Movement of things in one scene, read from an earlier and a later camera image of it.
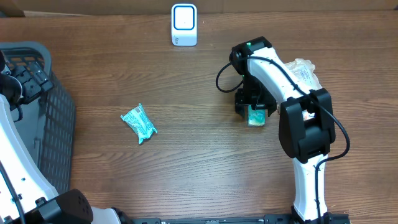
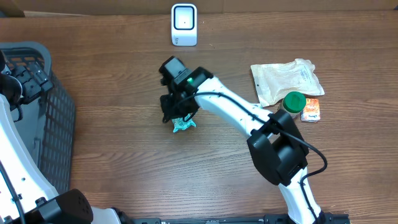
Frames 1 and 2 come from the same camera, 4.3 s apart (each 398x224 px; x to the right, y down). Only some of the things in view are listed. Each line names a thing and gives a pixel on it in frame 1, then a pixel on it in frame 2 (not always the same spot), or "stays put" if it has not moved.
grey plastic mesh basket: x=46 y=129 stays put
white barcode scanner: x=184 y=23 stays put
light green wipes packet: x=137 y=119 to x=179 y=124
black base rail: x=266 y=219 stays put
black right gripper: x=243 y=102 to x=172 y=112
